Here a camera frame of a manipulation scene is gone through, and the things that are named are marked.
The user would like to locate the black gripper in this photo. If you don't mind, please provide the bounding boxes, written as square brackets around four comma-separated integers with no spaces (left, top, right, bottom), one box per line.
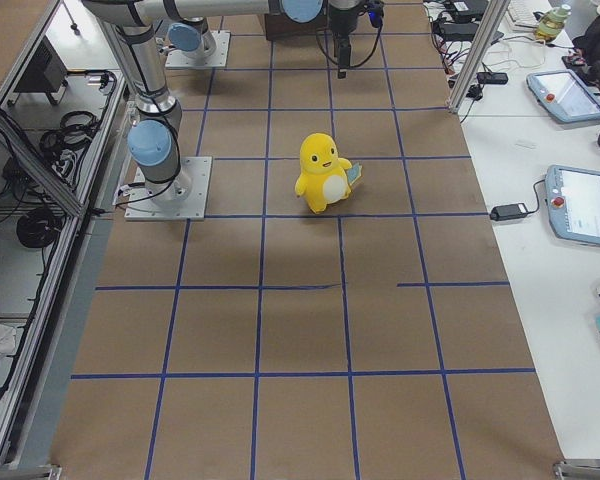
[327,0,384,79]

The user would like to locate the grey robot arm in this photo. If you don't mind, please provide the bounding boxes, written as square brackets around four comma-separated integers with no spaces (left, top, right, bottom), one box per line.
[84,1,384,221]
[168,17,216,58]

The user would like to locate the yellow plush toy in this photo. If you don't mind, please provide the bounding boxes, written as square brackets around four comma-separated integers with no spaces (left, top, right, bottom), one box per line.
[294,133,362,214]

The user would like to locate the green drink bottle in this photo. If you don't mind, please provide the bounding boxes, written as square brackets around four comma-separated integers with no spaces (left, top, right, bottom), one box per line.
[533,4,571,43]

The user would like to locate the blue teach pendant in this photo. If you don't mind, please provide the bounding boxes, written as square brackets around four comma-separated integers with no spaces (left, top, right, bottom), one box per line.
[526,70,600,123]
[545,165,600,246]

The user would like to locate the black power adapter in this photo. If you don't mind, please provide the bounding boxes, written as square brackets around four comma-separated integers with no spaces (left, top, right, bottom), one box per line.
[489,203,530,222]

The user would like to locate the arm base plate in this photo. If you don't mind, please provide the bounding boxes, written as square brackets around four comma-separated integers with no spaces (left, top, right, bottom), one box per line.
[124,156,213,221]
[165,26,230,70]

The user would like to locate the aluminium frame post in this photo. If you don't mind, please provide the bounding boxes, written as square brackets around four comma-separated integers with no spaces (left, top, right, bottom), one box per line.
[447,0,510,114]

